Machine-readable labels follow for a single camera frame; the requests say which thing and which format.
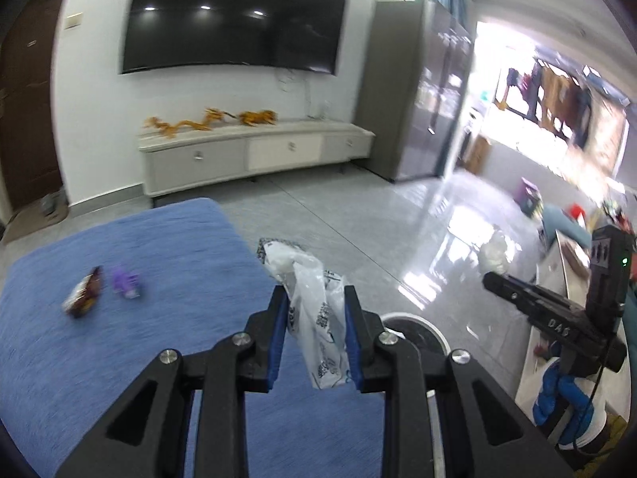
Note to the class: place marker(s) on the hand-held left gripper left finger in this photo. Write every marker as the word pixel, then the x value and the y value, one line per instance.
pixel 278 343

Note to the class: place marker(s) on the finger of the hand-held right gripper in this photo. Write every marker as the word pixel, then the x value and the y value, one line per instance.
pixel 510 291

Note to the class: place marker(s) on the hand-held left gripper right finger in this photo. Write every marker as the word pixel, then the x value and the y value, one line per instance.
pixel 352 338

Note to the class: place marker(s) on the white printed plastic bag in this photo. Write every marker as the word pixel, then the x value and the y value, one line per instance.
pixel 318 318

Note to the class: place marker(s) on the white round trash can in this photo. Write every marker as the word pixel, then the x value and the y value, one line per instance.
pixel 438 336

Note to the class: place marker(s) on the person's right hand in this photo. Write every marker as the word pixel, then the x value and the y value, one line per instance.
pixel 562 398

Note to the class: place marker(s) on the purple bin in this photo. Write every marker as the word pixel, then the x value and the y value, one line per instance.
pixel 527 194

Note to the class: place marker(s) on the blue blanket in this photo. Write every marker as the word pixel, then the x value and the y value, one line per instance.
pixel 174 269

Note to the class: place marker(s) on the cardboard box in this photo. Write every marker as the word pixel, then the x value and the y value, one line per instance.
pixel 481 152

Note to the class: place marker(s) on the purple wrapper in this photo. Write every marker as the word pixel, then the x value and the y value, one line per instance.
pixel 125 283

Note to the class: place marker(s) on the hanging clothes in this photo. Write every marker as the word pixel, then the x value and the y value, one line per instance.
pixel 552 94

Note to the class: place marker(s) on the white television cabinet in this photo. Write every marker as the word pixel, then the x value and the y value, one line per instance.
pixel 199 164

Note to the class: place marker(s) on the brown snack wrapper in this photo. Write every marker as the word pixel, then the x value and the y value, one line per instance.
pixel 83 294

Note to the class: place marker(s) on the grey refrigerator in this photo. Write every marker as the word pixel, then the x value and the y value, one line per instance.
pixel 413 94

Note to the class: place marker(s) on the gold dragon figurine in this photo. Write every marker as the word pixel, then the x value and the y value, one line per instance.
pixel 189 125

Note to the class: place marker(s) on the grey slipper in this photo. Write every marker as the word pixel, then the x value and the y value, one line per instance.
pixel 52 203

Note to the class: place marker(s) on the brown doormat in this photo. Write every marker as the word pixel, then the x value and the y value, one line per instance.
pixel 30 224

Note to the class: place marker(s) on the blue curtain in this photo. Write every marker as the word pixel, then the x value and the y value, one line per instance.
pixel 450 0

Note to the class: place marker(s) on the brown entrance door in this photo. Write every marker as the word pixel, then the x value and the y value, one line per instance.
pixel 25 109

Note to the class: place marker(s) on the black wall television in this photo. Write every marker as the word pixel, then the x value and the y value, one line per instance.
pixel 234 15

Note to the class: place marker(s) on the beige light switch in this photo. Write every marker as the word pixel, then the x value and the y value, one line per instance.
pixel 74 21

